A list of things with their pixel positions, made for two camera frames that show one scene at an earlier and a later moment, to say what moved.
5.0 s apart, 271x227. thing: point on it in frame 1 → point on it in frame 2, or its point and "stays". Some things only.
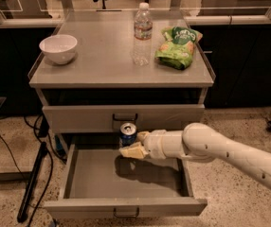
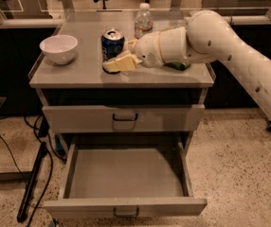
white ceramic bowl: x=60 y=48 stays
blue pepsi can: x=128 y=131 → x=112 y=45
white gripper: x=155 y=145 → x=147 y=51
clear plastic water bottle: x=143 y=31 stays
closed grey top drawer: x=108 y=118 stays
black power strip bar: x=23 y=209 stays
